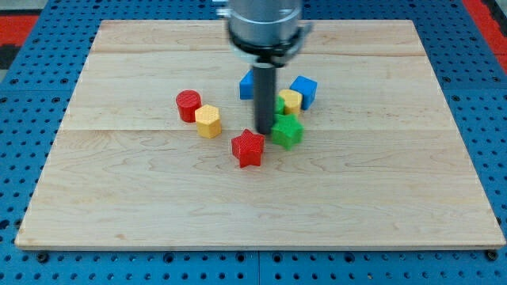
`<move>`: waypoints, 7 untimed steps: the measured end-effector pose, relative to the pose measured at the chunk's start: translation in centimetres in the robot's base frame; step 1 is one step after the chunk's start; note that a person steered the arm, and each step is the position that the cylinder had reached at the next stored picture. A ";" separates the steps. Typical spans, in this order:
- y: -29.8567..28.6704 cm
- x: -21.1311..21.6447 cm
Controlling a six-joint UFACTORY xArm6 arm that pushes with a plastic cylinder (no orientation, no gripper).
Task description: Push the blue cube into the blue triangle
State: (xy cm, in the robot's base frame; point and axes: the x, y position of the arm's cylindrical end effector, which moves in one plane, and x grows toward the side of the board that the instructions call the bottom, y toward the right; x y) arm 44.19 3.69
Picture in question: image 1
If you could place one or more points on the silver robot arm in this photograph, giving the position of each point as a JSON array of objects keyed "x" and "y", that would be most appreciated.
[{"x": 265, "y": 33}]

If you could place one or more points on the red star block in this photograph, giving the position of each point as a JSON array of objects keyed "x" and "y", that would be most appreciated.
[{"x": 248, "y": 148}]

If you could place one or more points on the yellow hexagon block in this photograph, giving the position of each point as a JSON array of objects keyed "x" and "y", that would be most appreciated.
[{"x": 208, "y": 122}]

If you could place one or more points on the blue cube block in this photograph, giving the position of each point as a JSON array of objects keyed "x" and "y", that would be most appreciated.
[{"x": 307, "y": 87}]

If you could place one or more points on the green block behind rod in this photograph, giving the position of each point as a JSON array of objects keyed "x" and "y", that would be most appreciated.
[{"x": 279, "y": 105}]

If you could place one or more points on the green star block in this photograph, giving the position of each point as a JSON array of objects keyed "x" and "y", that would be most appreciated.
[{"x": 287, "y": 131}]

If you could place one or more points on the yellow pentagon block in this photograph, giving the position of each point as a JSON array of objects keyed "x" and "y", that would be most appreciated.
[{"x": 292, "y": 101}]

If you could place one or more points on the blue triangle block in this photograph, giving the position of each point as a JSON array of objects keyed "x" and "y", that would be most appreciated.
[{"x": 246, "y": 90}]

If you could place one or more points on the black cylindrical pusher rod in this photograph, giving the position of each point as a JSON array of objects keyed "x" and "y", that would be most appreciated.
[{"x": 264, "y": 98}]

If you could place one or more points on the red cylinder block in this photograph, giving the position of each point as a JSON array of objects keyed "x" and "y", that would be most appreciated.
[{"x": 188, "y": 101}]

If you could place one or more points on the wooden board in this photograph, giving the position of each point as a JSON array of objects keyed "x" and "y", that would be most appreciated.
[{"x": 381, "y": 165}]

